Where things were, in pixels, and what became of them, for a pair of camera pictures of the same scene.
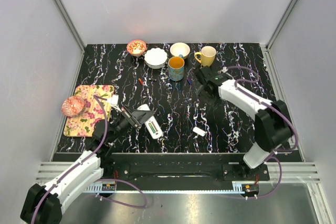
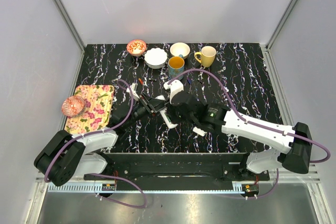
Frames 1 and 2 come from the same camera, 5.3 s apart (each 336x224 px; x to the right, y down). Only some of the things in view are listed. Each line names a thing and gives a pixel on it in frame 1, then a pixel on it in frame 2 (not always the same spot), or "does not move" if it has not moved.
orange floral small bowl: (136, 47) does not move
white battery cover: (199, 131) does not move
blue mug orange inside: (176, 65) does not move
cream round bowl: (179, 48) does not move
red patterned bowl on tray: (73, 106) does not move
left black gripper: (137, 117) to (152, 105)
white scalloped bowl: (155, 57) does not move
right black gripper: (201, 91) to (170, 109)
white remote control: (151, 124) to (164, 114)
